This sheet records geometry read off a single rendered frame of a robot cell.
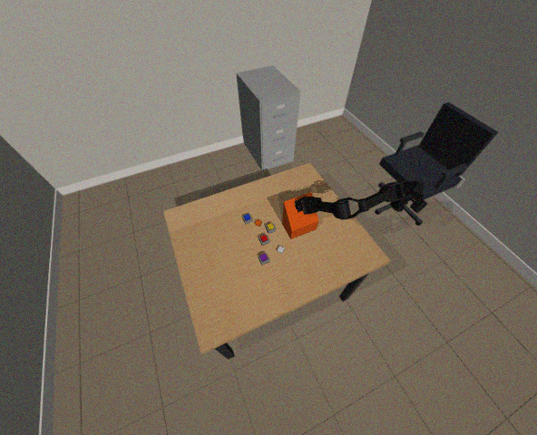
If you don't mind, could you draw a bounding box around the purple button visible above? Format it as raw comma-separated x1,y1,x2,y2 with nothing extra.
259,253,269,265

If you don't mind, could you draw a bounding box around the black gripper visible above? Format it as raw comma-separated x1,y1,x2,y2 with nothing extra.
403,194,427,213

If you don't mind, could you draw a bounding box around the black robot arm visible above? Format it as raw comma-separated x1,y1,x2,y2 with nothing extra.
295,180,425,220

